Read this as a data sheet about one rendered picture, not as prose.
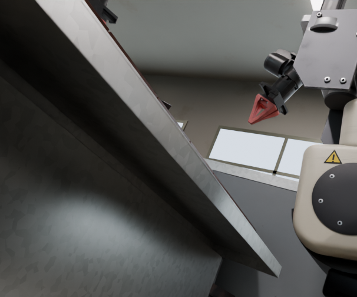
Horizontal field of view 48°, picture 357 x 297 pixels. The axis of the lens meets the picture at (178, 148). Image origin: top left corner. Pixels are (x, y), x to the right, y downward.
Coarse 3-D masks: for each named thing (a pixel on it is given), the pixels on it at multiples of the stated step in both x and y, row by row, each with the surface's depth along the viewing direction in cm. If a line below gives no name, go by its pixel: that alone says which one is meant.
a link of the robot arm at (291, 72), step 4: (292, 60) 109; (288, 64) 110; (292, 64) 108; (284, 68) 110; (288, 68) 111; (292, 68) 107; (280, 72) 111; (284, 72) 111; (288, 72) 107; (292, 72) 106; (284, 76) 109; (288, 76) 106; (292, 76) 106; (296, 76) 106; (288, 80) 107; (292, 80) 106; (296, 80) 106; (296, 84) 106; (300, 84) 107
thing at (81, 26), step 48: (0, 0) 33; (48, 0) 26; (0, 48) 43; (48, 48) 38; (96, 48) 31; (48, 96) 51; (96, 96) 44; (144, 96) 37; (96, 144) 63; (144, 144) 54; (144, 192) 78; (192, 192) 68; (240, 240) 93
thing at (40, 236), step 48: (0, 96) 42; (0, 144) 44; (48, 144) 50; (0, 192) 45; (48, 192) 51; (96, 192) 59; (0, 240) 46; (48, 240) 53; (96, 240) 62; (144, 240) 74; (192, 240) 92; (0, 288) 48; (48, 288) 55; (96, 288) 64; (144, 288) 78; (192, 288) 98
